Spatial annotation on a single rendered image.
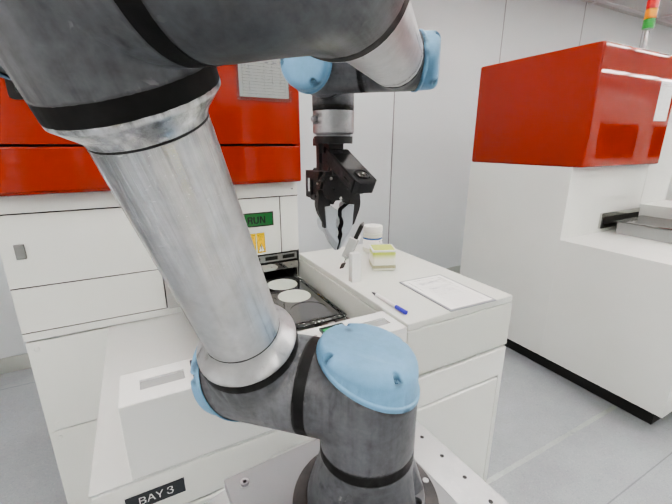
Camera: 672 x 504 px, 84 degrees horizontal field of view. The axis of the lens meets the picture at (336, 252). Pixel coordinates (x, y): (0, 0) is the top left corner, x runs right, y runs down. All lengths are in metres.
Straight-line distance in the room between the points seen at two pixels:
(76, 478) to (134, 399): 0.91
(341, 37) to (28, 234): 1.10
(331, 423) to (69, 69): 0.37
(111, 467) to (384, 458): 0.51
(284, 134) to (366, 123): 2.00
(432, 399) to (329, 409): 0.61
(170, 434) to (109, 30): 0.62
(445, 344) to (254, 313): 0.65
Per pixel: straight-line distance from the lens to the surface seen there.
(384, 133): 3.28
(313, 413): 0.43
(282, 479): 0.61
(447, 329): 0.93
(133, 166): 0.28
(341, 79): 0.58
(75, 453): 1.54
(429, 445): 0.77
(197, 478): 0.81
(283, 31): 0.21
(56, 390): 1.41
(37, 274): 1.27
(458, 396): 1.07
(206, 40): 0.21
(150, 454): 0.75
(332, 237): 0.70
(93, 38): 0.24
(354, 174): 0.63
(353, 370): 0.40
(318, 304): 1.08
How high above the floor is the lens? 1.34
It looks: 16 degrees down
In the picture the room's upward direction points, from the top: straight up
